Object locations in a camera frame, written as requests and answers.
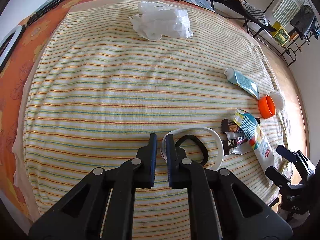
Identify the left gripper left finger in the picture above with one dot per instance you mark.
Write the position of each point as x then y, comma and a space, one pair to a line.
101, 205

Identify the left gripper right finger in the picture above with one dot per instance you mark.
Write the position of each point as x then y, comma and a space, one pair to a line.
221, 206

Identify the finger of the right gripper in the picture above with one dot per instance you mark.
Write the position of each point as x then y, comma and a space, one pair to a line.
277, 177
287, 154

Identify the brown snickers wrapper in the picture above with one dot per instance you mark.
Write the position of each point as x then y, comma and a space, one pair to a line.
236, 142

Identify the small white bag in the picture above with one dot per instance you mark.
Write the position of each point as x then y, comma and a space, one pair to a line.
278, 100

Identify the colourful long paper wrapper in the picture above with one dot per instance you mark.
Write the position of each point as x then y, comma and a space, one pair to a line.
256, 137

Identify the light blue tube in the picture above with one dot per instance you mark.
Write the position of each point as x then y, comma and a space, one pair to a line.
236, 78

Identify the orange plastic cap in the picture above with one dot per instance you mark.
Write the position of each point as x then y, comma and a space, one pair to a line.
266, 107

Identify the yellow crate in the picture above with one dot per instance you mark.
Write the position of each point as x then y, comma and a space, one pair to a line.
280, 35

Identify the dark hanging jacket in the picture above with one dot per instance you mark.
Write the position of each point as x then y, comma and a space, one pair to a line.
303, 20

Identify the black clothes rack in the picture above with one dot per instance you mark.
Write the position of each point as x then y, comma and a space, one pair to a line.
289, 51

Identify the striped yellow towel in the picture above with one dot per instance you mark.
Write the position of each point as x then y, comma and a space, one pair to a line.
100, 90

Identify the orange floral bedsheet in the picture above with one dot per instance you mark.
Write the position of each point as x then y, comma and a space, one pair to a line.
16, 79

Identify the green striped hanging cloth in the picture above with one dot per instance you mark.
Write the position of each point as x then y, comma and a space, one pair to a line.
285, 10

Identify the black folding chair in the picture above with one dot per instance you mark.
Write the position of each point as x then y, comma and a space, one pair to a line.
268, 28

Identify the clothes on chair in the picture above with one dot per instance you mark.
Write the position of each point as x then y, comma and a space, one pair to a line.
240, 0

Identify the large crumpled white plastic bag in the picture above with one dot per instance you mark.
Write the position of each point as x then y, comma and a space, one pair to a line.
156, 20

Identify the black tripod stand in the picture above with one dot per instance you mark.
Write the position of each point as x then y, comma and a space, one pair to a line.
41, 11

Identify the white ring light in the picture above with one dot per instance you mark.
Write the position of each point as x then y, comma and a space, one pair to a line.
9, 42

